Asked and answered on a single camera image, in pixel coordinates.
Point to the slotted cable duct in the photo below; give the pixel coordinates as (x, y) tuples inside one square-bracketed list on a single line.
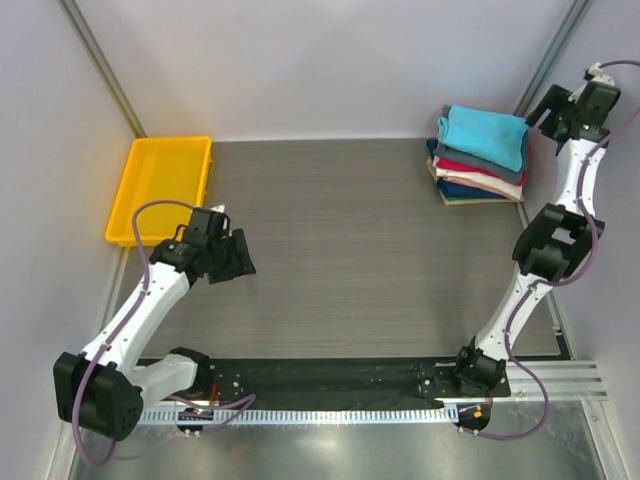
[(178, 415)]

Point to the white folded shirt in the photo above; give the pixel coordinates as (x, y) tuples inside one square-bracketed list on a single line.
[(503, 188)]

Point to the aluminium corner post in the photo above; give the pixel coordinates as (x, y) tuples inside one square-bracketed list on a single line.
[(569, 26), (102, 65)]

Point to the grey-blue folded shirt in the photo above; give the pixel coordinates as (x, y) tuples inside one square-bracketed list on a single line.
[(461, 161)]

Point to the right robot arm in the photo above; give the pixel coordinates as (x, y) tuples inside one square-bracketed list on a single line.
[(559, 239)]

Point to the navy folded shirt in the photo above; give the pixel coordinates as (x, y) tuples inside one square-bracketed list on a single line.
[(451, 189)]

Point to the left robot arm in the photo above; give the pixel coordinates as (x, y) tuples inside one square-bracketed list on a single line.
[(103, 389)]

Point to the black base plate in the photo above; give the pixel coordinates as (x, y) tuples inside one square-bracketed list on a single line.
[(342, 384)]

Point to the turquoise t shirt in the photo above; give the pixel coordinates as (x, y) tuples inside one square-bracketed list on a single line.
[(496, 137)]

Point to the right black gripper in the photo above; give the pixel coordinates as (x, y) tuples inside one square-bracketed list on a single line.
[(556, 99)]

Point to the aluminium rail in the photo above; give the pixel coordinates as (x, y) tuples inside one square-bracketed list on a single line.
[(564, 380)]

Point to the red folded shirt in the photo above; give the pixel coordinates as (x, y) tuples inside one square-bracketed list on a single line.
[(527, 147)]

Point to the left aluminium corner post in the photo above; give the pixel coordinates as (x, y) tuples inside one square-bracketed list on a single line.
[(102, 65)]

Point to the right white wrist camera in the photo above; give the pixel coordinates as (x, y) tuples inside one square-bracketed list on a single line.
[(595, 73)]

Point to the right aluminium corner post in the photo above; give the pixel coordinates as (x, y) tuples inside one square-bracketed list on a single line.
[(569, 26)]

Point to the yellow plastic tray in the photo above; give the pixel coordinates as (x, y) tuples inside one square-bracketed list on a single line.
[(159, 168)]

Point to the pink folded shirt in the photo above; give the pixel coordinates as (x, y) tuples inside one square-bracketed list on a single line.
[(474, 180)]

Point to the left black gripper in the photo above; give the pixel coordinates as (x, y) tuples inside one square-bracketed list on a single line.
[(240, 262)]

